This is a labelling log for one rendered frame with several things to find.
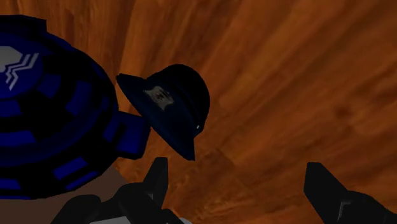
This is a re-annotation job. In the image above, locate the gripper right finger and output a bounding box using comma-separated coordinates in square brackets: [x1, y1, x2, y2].
[303, 162, 397, 224]

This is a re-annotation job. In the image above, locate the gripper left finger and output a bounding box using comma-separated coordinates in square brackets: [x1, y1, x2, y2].
[50, 157, 186, 224]

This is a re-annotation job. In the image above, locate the dark blue hat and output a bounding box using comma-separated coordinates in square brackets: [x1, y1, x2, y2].
[116, 64, 211, 162]

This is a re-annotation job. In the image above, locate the blue and black round toy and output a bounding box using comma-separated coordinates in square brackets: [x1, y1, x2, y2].
[0, 14, 151, 200]

